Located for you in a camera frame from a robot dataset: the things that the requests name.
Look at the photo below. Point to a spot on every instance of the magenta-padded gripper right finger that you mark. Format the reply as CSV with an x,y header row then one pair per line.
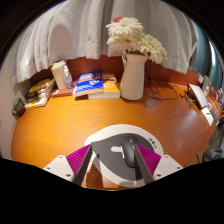
x,y
165,166

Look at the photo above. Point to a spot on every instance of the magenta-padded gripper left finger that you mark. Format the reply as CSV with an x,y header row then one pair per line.
x,y
61,166

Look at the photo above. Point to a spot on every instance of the dark grey computer mouse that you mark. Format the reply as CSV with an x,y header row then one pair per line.
x,y
129,151

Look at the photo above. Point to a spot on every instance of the white and grey mouse pad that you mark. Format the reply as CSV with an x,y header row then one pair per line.
x,y
111,156

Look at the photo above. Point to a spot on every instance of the white and yellow book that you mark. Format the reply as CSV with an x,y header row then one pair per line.
x,y
37,102

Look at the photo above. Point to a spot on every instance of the dark mug with green inside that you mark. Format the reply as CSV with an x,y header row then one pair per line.
x,y
19,107

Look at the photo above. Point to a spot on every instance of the red book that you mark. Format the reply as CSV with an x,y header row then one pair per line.
x,y
61,92

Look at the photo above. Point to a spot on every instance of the black book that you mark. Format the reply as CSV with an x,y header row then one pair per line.
x,y
39,95
39,91

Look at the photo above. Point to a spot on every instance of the white flat device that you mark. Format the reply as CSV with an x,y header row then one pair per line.
x,y
199,96

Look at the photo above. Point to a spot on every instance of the yellow cover book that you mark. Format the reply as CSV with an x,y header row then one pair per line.
x,y
40,85

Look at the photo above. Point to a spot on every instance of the white ceramic jug vase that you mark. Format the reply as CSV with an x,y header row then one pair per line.
x,y
133,80

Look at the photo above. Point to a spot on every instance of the orange cover book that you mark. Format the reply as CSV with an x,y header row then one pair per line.
x,y
111,85

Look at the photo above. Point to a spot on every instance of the dark window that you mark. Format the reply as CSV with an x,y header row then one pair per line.
x,y
204,50

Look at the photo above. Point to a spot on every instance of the white flower bouquet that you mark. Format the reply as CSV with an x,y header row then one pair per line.
x,y
136,40

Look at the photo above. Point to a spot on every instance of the white pleated curtain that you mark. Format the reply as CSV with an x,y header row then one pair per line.
x,y
76,30

